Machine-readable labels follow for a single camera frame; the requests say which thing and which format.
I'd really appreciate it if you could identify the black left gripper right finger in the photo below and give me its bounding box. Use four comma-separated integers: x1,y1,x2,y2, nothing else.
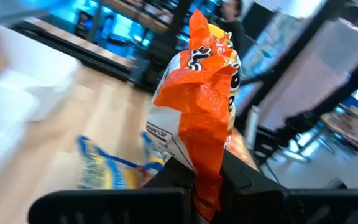
216,151,358,224

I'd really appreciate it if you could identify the orange chicken ramen pack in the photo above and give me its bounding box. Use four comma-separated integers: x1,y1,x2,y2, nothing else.
146,8,242,223

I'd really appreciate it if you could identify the blue soy sauce ramen pack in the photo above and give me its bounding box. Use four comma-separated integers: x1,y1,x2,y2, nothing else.
75,132,166,190

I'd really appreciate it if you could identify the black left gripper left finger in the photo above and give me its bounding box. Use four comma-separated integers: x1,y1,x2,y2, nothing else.
28,157,195,224

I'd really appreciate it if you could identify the black aluminium table rail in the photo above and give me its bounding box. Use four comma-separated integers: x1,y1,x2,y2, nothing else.
11,20,135,82

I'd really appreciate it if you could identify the person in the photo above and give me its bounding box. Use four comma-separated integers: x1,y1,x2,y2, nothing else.
218,0,246,43

